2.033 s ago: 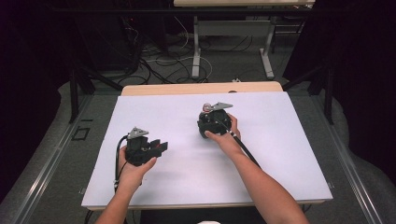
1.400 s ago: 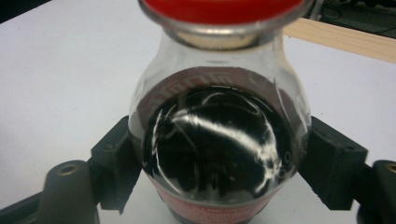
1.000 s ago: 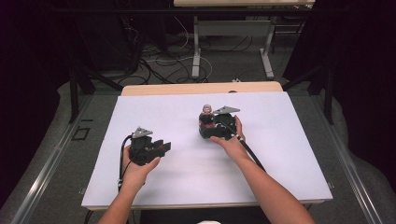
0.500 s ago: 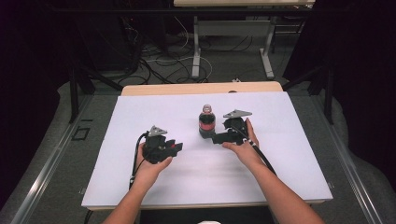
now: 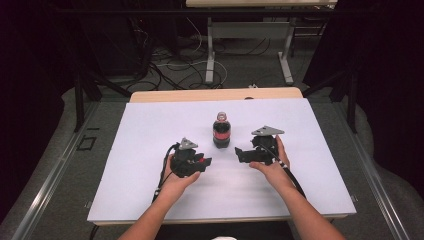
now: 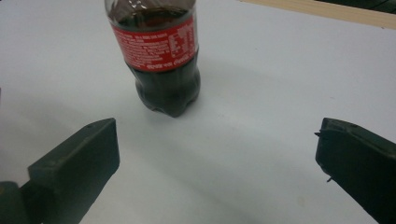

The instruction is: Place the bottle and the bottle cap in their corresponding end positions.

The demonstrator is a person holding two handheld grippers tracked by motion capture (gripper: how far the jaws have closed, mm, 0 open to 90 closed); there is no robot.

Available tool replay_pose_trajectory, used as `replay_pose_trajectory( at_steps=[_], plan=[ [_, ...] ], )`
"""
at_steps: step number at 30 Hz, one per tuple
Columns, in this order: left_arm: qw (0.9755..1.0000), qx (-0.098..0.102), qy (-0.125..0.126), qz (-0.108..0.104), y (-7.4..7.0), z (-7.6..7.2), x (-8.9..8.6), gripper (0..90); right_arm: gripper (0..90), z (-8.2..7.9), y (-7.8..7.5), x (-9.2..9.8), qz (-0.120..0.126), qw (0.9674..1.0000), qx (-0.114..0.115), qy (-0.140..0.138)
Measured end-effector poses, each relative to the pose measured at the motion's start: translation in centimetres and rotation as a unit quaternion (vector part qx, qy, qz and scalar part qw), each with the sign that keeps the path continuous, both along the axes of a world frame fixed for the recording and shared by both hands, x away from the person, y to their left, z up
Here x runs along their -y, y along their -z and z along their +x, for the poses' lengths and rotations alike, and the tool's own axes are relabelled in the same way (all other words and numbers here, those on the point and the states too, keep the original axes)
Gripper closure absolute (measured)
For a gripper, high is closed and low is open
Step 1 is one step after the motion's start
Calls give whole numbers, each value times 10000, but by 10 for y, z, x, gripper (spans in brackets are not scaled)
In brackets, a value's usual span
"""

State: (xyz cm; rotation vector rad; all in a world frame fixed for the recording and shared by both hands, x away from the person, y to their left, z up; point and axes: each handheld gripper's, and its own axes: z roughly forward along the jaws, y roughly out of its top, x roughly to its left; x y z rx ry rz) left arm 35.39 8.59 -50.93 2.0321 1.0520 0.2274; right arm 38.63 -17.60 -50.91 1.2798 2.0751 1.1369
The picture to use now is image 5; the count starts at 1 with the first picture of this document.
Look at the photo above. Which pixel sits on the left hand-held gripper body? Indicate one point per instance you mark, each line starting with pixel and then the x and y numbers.
pixel 183 161

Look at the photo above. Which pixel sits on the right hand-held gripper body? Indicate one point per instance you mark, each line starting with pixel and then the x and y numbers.
pixel 266 146

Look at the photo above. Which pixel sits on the red bottle cap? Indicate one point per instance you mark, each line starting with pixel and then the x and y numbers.
pixel 201 160

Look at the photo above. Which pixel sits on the cola bottle with red label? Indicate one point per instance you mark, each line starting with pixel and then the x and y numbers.
pixel 221 130

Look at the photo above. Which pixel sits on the person's left hand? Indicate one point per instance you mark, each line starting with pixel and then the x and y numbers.
pixel 176 185

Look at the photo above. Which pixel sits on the person's right hand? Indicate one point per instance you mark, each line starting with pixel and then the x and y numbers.
pixel 275 175

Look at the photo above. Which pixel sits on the white table mat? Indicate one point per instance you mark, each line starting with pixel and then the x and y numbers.
pixel 140 173

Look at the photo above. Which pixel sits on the wooden table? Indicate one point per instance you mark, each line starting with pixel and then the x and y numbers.
pixel 186 95

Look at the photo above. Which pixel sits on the black metal stand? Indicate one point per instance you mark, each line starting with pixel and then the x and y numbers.
pixel 79 100
pixel 351 100

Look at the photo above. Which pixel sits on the dark curtain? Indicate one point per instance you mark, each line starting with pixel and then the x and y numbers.
pixel 30 66
pixel 390 66

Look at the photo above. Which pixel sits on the black horizontal bar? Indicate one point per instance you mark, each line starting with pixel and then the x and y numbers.
pixel 133 10

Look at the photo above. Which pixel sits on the aluminium floor rail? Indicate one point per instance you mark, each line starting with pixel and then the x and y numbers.
pixel 50 186
pixel 376 186

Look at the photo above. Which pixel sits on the white metal desk frame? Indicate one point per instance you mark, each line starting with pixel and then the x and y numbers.
pixel 248 30

